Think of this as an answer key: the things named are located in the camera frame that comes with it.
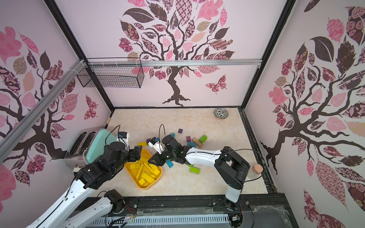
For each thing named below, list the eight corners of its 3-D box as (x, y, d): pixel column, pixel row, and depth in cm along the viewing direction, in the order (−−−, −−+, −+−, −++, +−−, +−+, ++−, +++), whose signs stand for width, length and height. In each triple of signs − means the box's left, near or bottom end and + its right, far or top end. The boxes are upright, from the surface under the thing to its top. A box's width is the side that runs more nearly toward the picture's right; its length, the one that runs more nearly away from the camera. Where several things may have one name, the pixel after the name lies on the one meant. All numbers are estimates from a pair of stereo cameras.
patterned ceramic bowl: (215, 120, 114) (216, 116, 111) (213, 111, 120) (214, 108, 117) (228, 120, 114) (229, 116, 111) (226, 111, 120) (227, 108, 117)
